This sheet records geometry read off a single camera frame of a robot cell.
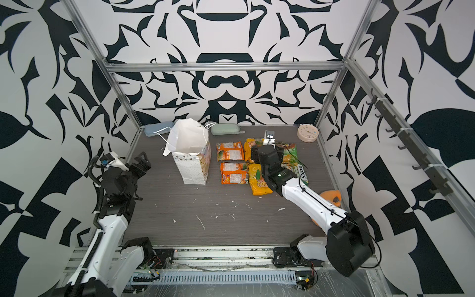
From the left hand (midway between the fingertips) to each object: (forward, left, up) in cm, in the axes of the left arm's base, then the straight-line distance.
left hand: (135, 155), depth 76 cm
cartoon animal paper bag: (+18, -16, -13) cm, 28 cm away
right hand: (+5, -54, -1) cm, 54 cm away
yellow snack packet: (+20, -48, -20) cm, 56 cm away
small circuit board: (-42, -66, -26) cm, 82 cm away
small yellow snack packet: (-4, -52, -22) cm, 56 cm away
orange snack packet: (+3, -40, -22) cm, 46 cm away
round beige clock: (+30, -85, -22) cm, 93 cm away
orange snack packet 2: (+17, -38, -22) cm, 47 cm away
